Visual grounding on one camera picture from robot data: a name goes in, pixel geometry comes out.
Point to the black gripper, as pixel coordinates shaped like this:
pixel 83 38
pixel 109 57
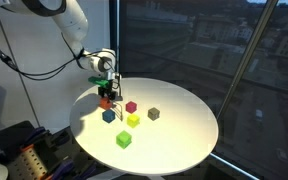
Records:
pixel 106 89

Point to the blue block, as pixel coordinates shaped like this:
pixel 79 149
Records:
pixel 108 116

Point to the magenta block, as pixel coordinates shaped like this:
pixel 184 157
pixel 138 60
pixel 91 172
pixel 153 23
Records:
pixel 131 107

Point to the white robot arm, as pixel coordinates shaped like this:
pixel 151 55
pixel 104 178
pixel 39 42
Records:
pixel 70 20

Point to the yellow block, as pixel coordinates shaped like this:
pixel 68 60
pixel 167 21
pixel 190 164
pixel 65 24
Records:
pixel 133 120

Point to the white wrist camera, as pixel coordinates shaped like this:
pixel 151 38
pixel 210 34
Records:
pixel 117 77

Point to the grey diagonal metal pole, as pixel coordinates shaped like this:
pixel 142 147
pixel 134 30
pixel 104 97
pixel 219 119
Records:
pixel 247 56

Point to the perforated pegboard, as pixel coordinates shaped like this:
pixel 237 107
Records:
pixel 29 165

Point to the green block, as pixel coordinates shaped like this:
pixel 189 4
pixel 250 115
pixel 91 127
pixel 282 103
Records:
pixel 123 139

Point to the black tool cart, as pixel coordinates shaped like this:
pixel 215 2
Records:
pixel 7 136

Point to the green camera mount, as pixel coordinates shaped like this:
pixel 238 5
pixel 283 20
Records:
pixel 96 81

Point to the orange block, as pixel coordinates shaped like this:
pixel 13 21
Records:
pixel 105 104

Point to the grey block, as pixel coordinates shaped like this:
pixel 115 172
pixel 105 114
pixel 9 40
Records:
pixel 153 113

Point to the dark vertical window frame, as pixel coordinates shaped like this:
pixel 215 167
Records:
pixel 114 23

